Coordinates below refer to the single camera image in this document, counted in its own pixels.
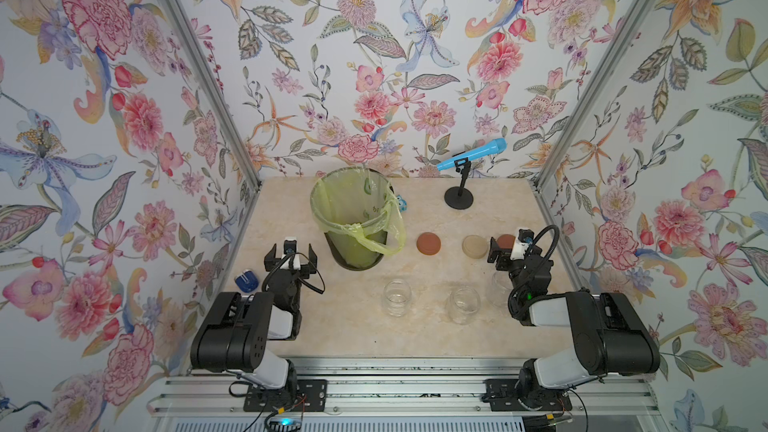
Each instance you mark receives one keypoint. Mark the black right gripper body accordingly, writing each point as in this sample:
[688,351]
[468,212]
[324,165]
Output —
[505,264]

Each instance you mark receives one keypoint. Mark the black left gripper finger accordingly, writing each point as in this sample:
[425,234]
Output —
[270,259]
[312,256]

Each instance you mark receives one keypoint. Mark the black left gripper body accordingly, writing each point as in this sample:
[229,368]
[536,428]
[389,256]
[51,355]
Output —
[304,271]

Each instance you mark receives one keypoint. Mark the clear plastic rice jar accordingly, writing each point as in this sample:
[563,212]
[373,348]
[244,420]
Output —
[463,304]

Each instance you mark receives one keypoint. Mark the rice jar beige lid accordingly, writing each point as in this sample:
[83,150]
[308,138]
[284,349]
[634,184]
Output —
[499,289]

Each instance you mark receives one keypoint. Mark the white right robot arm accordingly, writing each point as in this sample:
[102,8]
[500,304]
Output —
[607,334]

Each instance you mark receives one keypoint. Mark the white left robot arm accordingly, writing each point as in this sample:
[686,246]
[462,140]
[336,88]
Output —
[234,336]

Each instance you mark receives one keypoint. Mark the small blue box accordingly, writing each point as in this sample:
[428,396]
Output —
[247,282]

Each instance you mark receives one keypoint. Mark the black mesh waste bin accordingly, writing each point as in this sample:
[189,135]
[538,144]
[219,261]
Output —
[357,234]

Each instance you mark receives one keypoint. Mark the green plastic bin liner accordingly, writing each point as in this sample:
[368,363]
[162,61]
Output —
[360,216]

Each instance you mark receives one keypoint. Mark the small blue figurine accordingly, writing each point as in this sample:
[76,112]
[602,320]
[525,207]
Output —
[402,203]

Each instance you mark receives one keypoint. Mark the blue toy microphone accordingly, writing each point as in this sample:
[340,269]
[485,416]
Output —
[493,147]

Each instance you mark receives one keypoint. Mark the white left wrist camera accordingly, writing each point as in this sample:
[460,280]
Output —
[290,255]

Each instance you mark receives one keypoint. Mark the aluminium corner post left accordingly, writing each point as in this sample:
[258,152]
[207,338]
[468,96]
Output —
[182,25]

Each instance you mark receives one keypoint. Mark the aluminium corner post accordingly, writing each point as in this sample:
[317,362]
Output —
[616,50]
[182,25]

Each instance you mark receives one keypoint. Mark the aluminium corner post right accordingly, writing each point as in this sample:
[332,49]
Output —
[616,50]

